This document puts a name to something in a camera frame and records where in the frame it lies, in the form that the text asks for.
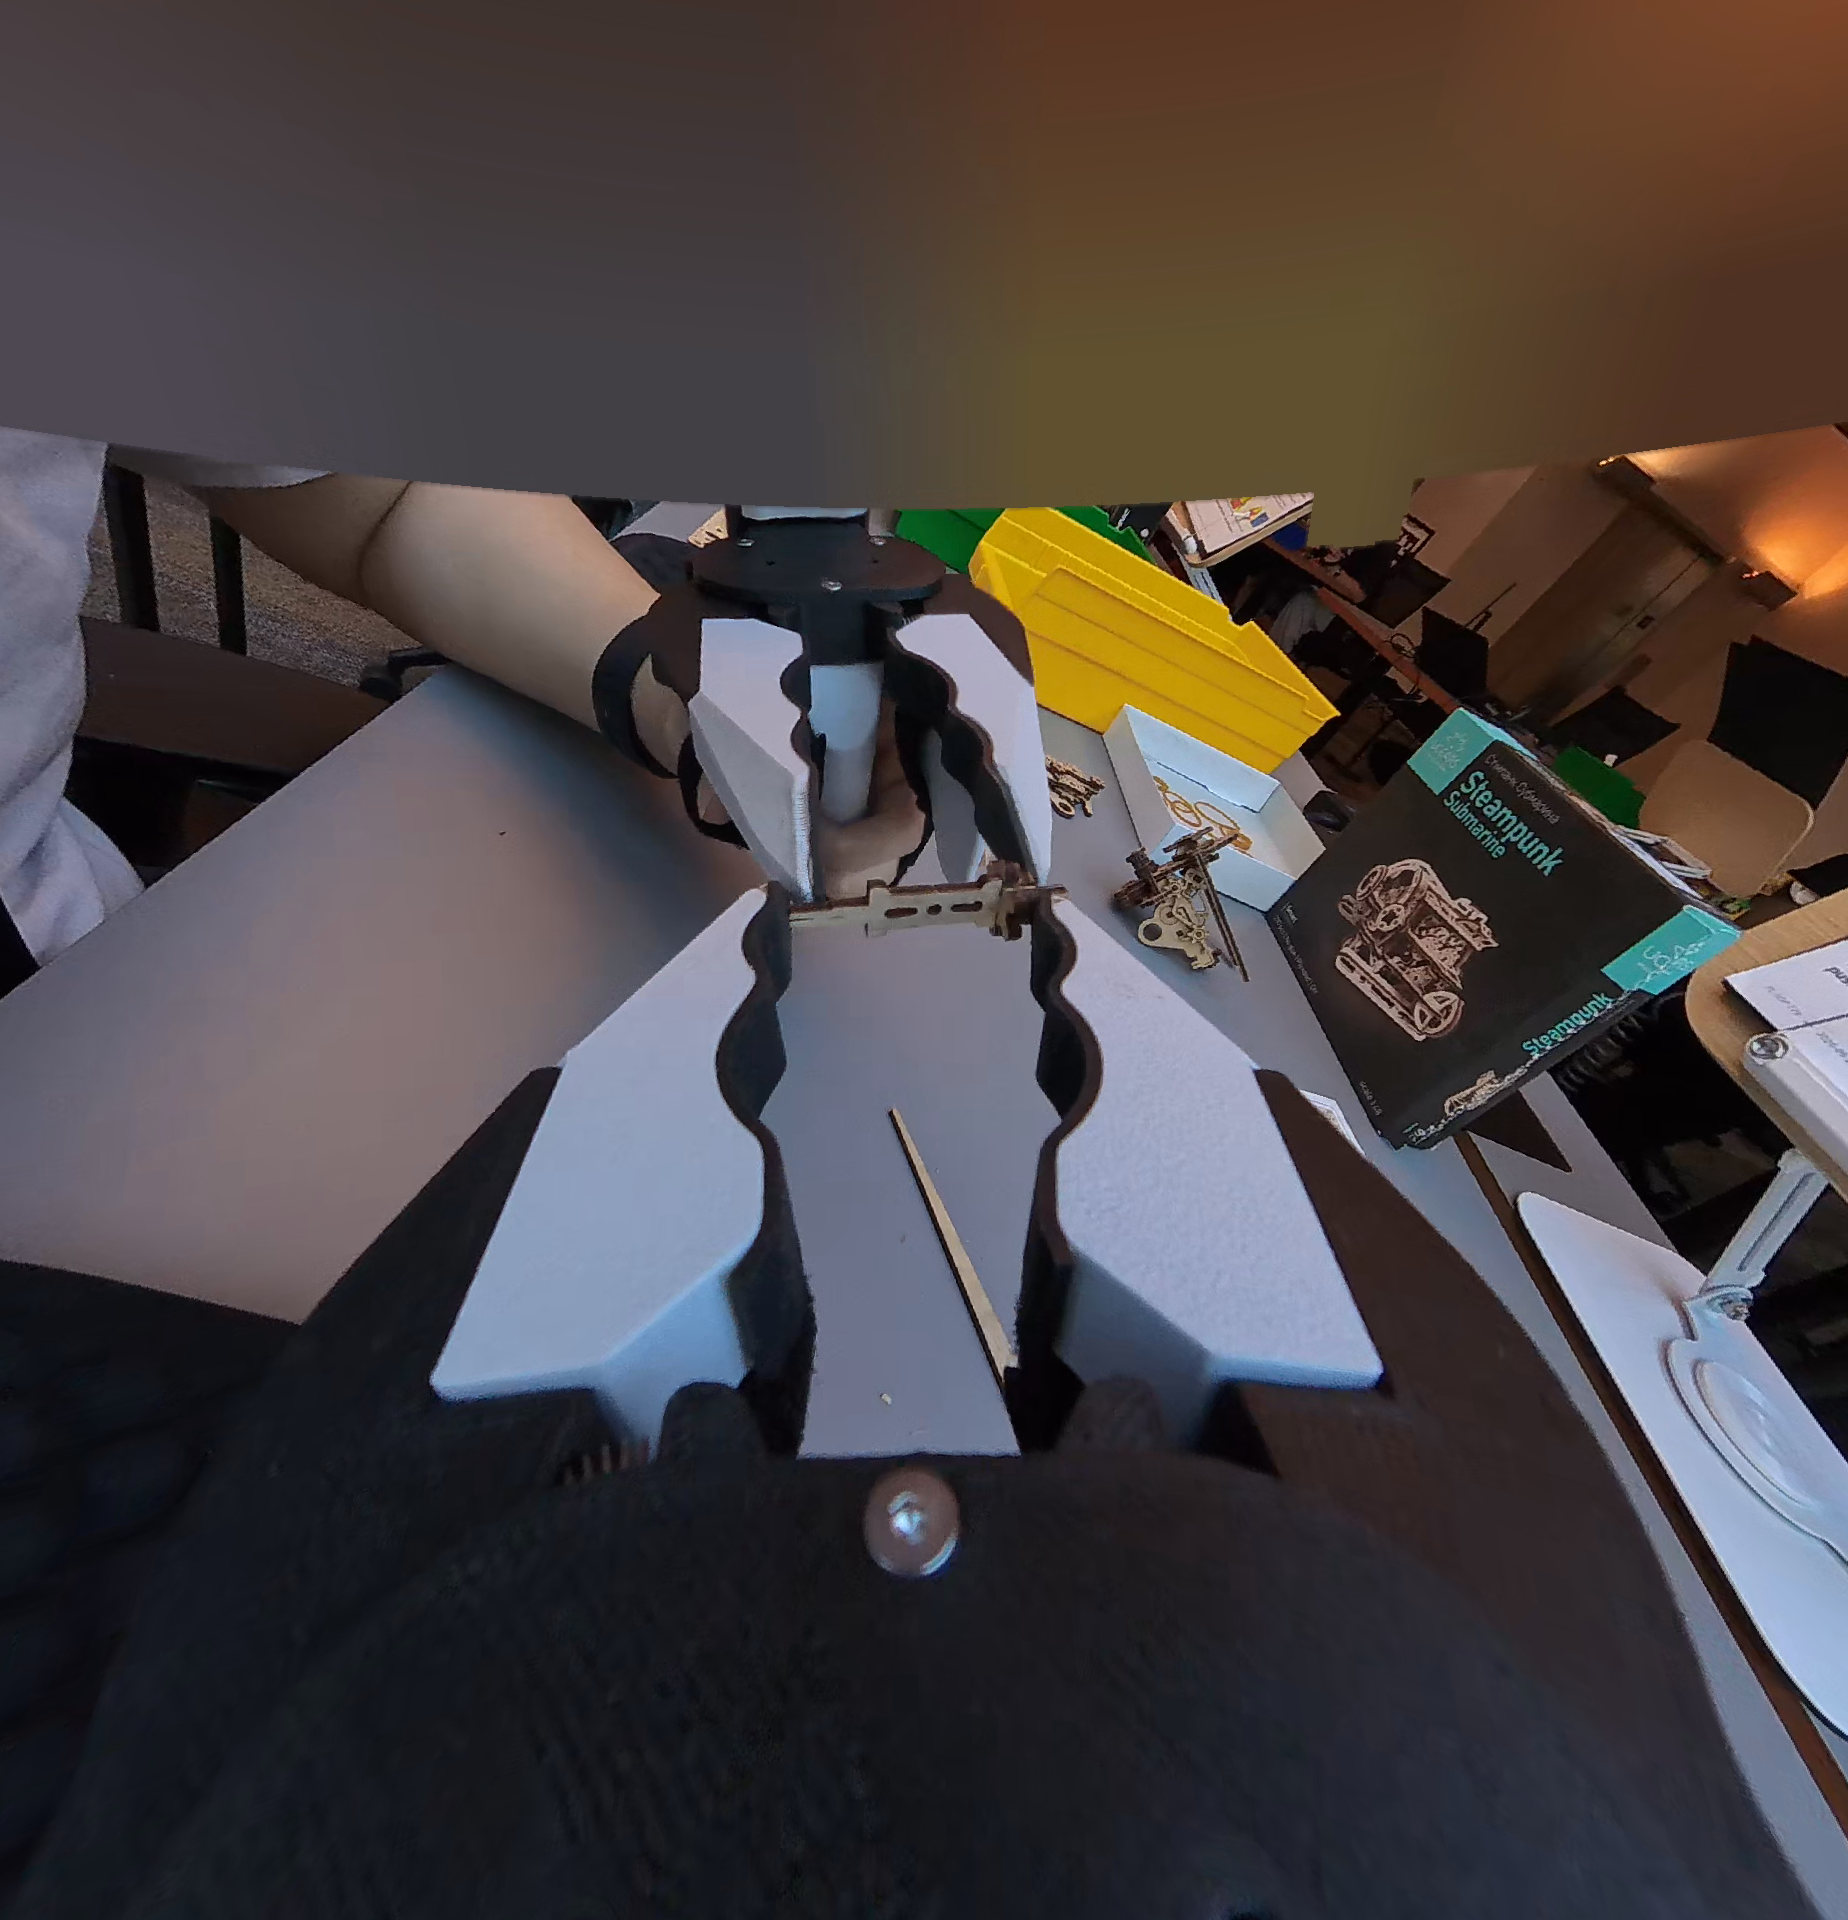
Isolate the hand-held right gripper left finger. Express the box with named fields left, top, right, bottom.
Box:
left=429, top=885, right=822, bottom=1458

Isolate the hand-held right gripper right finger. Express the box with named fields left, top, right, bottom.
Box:
left=1014, top=885, right=1388, bottom=1458

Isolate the person's white shirt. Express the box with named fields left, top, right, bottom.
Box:
left=0, top=421, right=329, bottom=1036

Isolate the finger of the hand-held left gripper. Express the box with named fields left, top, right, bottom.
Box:
left=686, top=615, right=822, bottom=902
left=885, top=605, right=1052, bottom=893

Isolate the green plastic bin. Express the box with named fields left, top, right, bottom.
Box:
left=895, top=507, right=1151, bottom=578

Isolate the white document holder stand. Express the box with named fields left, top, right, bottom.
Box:
left=1515, top=875, right=1848, bottom=1748

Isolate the dark wooden chair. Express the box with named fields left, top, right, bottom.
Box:
left=69, top=455, right=415, bottom=887

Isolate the large printed paper sheet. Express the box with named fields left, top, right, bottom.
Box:
left=1726, top=922, right=1848, bottom=1186

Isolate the small wooden model part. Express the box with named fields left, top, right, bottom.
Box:
left=786, top=867, right=1067, bottom=944

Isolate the flat wooden ring piece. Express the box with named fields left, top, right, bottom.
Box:
left=1155, top=772, right=1257, bottom=849

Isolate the person's left forearm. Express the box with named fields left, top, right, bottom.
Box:
left=203, top=480, right=671, bottom=751

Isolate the yellow plastic bin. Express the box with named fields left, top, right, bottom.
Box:
left=966, top=507, right=1338, bottom=774

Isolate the small colourful printed sheet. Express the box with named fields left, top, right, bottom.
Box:
left=1181, top=493, right=1316, bottom=569

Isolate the person's left hand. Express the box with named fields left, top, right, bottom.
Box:
left=624, top=645, right=942, bottom=903

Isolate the wooden gear model assembly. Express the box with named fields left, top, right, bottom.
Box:
left=1110, top=828, right=1252, bottom=984

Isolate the black model kit box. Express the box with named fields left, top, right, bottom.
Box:
left=1268, top=704, right=1742, bottom=1152

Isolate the white cardboard tray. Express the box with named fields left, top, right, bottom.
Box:
left=1099, top=702, right=1328, bottom=914

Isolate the thin wooden stick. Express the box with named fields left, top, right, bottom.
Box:
left=885, top=1108, right=1022, bottom=1382

